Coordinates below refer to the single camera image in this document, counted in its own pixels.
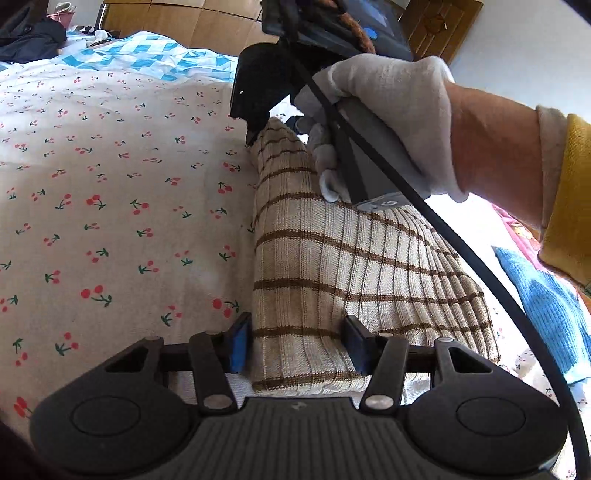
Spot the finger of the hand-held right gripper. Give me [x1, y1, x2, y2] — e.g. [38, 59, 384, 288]
[246, 117, 271, 149]

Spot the person's right hand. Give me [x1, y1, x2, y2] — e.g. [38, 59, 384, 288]
[294, 53, 470, 204]

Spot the pink patterned cloth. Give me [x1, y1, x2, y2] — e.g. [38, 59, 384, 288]
[491, 204, 544, 246]

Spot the pink basket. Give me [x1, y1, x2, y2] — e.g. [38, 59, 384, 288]
[46, 0, 77, 25]

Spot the blue knit garment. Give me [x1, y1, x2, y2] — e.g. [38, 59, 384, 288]
[491, 246, 591, 385]

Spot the white cherry print bed sheet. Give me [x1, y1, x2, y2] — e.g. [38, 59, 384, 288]
[0, 58, 591, 480]

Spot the wooden wardrobe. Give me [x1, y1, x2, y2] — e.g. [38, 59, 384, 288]
[99, 0, 278, 57]

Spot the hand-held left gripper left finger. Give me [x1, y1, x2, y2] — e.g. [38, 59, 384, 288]
[104, 311, 254, 411]

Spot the dark jacket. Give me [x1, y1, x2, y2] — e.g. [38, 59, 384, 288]
[0, 7, 68, 62]

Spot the wooden door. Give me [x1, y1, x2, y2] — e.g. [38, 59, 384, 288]
[399, 0, 484, 65]

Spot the blue white patterned blanket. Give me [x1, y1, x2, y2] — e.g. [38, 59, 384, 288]
[50, 31, 241, 85]

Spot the beige brown-striped knit sweater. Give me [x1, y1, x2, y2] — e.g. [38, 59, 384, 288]
[249, 116, 502, 398]

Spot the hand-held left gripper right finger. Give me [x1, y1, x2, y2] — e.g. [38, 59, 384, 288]
[341, 315, 498, 412]

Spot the person's right forearm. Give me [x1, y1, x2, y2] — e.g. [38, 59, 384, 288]
[449, 80, 591, 286]

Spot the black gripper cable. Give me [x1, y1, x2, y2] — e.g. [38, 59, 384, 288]
[276, 28, 588, 480]

